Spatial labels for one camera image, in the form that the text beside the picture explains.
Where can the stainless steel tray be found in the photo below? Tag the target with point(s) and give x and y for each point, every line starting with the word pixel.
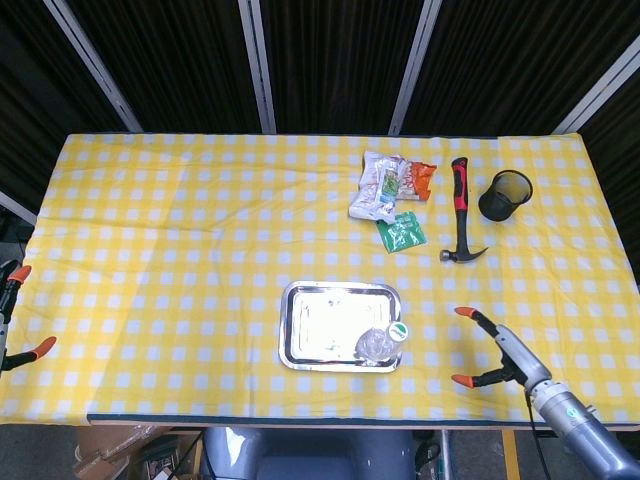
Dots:
pixel 325 325

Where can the white partition post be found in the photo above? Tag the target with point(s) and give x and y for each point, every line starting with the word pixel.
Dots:
pixel 600 85
pixel 257 65
pixel 90 60
pixel 17 207
pixel 412 65

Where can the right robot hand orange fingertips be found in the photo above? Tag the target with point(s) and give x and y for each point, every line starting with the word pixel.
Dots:
pixel 520 352

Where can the metal table leg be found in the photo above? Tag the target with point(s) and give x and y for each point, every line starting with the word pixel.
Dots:
pixel 445 455

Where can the black mesh pen holder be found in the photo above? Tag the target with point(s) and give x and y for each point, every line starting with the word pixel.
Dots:
pixel 495 207

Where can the orange snack bag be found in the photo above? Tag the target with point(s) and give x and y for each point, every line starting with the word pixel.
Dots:
pixel 422 177

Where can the red black claw hammer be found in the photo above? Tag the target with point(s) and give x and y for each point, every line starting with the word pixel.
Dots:
pixel 460 200

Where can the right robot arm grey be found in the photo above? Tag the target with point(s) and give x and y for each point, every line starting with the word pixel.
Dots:
pixel 580 425

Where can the transparent plastic bottle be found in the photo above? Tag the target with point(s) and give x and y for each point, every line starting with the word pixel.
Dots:
pixel 375 347

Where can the white snack bag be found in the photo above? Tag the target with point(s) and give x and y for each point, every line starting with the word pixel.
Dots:
pixel 370 195

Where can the green tea sachet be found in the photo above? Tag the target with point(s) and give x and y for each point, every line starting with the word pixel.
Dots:
pixel 402 232

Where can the yellow white checkered tablecloth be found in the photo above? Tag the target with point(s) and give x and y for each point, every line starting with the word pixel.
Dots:
pixel 200 250

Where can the grey robot torso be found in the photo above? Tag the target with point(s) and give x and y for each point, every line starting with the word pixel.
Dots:
pixel 310 455

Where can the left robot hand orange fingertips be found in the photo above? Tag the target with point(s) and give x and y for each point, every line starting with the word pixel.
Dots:
pixel 7 295

